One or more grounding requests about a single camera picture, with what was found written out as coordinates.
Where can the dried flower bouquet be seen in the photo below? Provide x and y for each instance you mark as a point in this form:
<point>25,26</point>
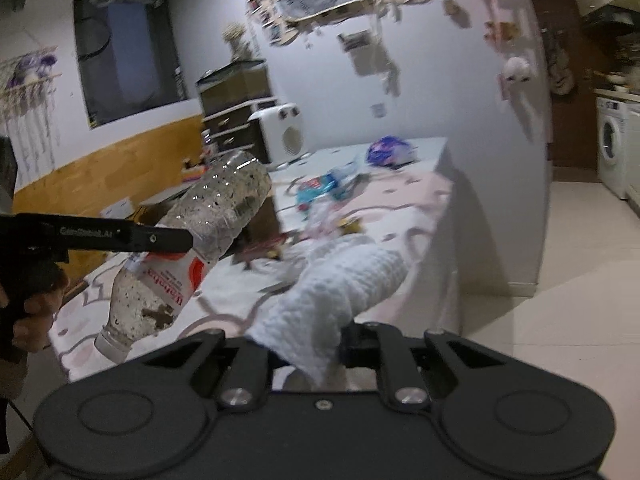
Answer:
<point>239,40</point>

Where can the purple snack packet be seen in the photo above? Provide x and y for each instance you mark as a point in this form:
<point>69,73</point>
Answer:
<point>390,152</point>

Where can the macrame wall hanging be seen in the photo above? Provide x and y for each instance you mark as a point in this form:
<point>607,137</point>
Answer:
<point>27,90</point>

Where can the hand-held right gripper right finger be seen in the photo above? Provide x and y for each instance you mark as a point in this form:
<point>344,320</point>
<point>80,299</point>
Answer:
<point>360,347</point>

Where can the brown door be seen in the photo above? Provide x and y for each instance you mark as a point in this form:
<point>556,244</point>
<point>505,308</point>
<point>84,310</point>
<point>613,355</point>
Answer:
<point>540,135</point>

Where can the white washing machine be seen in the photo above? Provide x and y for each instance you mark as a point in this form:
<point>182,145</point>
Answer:
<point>612,145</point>

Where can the pink patterned tablecloth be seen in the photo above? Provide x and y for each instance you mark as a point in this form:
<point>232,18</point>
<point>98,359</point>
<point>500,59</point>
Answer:
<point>400,210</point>

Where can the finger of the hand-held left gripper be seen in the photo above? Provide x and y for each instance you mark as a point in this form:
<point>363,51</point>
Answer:
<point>160,239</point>

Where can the white fan heater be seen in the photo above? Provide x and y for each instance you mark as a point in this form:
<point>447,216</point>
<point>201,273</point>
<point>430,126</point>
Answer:
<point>282,132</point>

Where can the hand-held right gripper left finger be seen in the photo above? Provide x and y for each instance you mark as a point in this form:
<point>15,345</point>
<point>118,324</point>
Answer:
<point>250,360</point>

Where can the dark window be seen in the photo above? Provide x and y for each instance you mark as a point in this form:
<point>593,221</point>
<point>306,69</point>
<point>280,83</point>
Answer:
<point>130,60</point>

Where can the clear plastic wrap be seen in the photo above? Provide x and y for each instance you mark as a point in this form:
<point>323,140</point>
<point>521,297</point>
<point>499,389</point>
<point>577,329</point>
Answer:
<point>325,217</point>

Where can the range hood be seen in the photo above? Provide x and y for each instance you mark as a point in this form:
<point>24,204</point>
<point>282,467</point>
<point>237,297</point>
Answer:
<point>607,20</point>

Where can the blue snack packet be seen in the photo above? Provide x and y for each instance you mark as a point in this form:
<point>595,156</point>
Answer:
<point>320,187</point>

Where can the cardboard box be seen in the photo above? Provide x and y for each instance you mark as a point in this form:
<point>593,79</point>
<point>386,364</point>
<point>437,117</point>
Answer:
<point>117,210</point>

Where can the white plush toy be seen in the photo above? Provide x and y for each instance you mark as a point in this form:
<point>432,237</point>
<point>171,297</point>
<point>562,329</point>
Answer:
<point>515,77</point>

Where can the dark drawer cabinet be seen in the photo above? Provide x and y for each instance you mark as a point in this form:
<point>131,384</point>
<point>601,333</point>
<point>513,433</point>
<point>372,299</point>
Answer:
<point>235,100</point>

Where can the white paper towel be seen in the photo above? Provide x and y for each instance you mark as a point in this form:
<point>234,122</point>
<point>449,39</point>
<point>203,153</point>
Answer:
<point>325,305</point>

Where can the person's left hand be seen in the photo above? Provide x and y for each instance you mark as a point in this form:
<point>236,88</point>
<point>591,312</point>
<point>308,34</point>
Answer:
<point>40,315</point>

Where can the clear plastic bottle red label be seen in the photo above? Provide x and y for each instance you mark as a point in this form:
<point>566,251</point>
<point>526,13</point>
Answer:
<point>225,195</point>

